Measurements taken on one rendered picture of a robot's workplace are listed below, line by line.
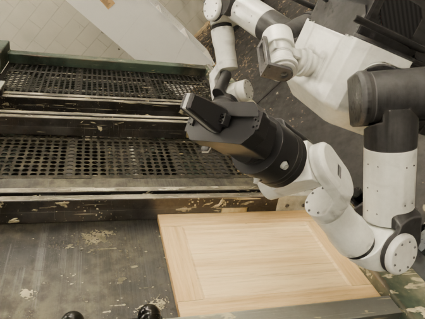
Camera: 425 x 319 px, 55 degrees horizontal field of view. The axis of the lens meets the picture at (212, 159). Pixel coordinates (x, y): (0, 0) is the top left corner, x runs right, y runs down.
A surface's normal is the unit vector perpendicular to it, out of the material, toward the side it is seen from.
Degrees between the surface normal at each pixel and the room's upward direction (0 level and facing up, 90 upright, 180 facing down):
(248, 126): 16
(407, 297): 53
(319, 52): 23
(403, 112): 68
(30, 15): 90
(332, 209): 84
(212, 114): 100
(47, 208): 90
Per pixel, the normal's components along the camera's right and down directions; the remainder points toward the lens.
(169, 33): 0.18, 0.54
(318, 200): -0.61, -0.63
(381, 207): -0.60, 0.29
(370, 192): -0.88, 0.22
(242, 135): -0.65, -0.33
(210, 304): 0.14, -0.88
